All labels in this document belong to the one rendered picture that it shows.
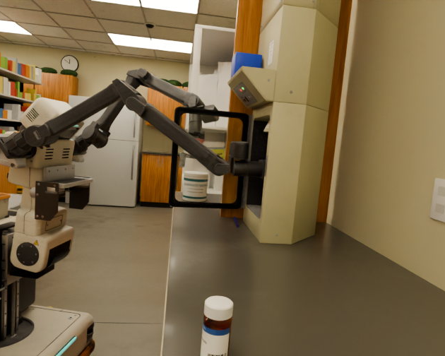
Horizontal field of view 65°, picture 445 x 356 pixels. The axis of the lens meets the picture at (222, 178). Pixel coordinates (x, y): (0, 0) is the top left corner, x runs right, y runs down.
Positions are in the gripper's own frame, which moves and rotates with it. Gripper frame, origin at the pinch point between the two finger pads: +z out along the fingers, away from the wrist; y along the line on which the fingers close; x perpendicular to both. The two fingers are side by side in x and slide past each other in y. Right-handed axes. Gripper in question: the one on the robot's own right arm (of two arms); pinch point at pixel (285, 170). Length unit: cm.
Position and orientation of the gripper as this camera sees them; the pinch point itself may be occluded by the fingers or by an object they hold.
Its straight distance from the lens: 132.4
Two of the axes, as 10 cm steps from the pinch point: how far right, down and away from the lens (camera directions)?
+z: 9.9, 0.4, 1.2
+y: -1.2, -1.1, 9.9
